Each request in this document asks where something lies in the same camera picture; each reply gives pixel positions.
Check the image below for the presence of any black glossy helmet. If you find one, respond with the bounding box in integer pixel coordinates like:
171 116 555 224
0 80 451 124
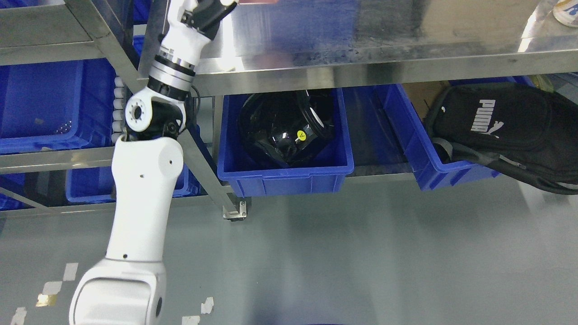
237 89 335 169

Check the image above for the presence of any black Puma backpack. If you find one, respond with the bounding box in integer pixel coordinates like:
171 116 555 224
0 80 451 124
424 82 578 195

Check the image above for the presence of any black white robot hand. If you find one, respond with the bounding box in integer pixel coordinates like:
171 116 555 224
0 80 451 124
180 0 239 41

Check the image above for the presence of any white cup on table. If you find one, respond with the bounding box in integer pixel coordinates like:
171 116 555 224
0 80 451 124
553 0 578 28

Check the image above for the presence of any blue bin lower left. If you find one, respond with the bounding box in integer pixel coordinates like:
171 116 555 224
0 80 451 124
65 164 201 204

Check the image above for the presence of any steel table foot bracket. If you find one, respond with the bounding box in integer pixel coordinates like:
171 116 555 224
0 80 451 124
222 200 248 222

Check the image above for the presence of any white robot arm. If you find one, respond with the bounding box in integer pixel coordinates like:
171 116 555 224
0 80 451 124
68 0 238 325

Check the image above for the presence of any blue bin with backpack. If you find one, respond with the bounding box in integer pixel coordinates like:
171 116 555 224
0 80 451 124
379 76 536 191

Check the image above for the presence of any blue bin with helmet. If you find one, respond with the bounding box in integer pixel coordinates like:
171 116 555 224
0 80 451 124
217 88 354 198

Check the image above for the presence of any pink plastic storage box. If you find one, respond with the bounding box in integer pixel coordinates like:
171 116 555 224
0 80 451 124
239 0 279 5

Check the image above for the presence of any blue bin left shelf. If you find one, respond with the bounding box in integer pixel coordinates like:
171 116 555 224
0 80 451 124
0 59 116 154

